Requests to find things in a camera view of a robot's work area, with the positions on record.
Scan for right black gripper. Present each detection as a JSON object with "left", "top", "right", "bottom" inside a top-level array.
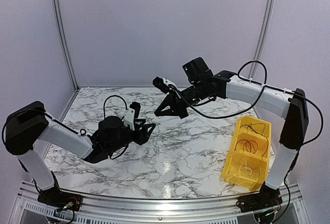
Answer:
[{"left": 154, "top": 81, "right": 207, "bottom": 119}]

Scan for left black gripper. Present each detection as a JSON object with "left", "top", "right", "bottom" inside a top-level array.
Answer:
[{"left": 108, "top": 119, "right": 156, "bottom": 154}]

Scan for thin black cable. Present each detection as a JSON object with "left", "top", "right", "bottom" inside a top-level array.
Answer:
[{"left": 239, "top": 123, "right": 269, "bottom": 136}]

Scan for red cable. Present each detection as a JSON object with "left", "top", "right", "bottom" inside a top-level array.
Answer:
[{"left": 234, "top": 139, "right": 258, "bottom": 154}]

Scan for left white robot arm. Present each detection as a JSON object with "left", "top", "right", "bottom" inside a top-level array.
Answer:
[{"left": 1, "top": 101, "right": 156, "bottom": 206}]

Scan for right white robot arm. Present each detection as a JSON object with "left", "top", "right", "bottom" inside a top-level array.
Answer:
[{"left": 153, "top": 70, "right": 309, "bottom": 208}]

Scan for yellow plastic bin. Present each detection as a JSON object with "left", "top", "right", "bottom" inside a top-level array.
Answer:
[{"left": 221, "top": 115, "right": 271, "bottom": 192}]

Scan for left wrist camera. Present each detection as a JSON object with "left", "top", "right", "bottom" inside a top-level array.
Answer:
[{"left": 97, "top": 102, "right": 141, "bottom": 137}]

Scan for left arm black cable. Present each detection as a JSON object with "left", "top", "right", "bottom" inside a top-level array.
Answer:
[{"left": 1, "top": 94, "right": 128, "bottom": 160}]

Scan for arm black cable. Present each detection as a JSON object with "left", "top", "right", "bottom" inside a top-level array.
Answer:
[
  {"left": 1, "top": 94, "right": 128, "bottom": 160},
  {"left": 167, "top": 60, "right": 324, "bottom": 209}
]

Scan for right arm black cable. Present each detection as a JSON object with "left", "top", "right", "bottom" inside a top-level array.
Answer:
[{"left": 167, "top": 60, "right": 324, "bottom": 209}]

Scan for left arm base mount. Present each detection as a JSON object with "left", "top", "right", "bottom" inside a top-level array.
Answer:
[{"left": 37, "top": 178, "right": 82, "bottom": 211}]

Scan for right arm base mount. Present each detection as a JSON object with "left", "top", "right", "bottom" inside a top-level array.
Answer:
[{"left": 236, "top": 184, "right": 283, "bottom": 213}]

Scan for aluminium front rail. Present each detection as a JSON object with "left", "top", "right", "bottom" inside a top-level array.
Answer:
[{"left": 10, "top": 180, "right": 305, "bottom": 224}]

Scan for right aluminium frame post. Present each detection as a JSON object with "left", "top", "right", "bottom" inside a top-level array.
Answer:
[{"left": 253, "top": 0, "right": 275, "bottom": 62}]

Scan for aluminium frame post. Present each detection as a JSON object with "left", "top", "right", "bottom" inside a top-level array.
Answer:
[
  {"left": 52, "top": 0, "right": 79, "bottom": 92},
  {"left": 253, "top": 0, "right": 275, "bottom": 62}
]

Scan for left aluminium frame post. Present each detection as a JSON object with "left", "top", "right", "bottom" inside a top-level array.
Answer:
[{"left": 52, "top": 0, "right": 79, "bottom": 92}]

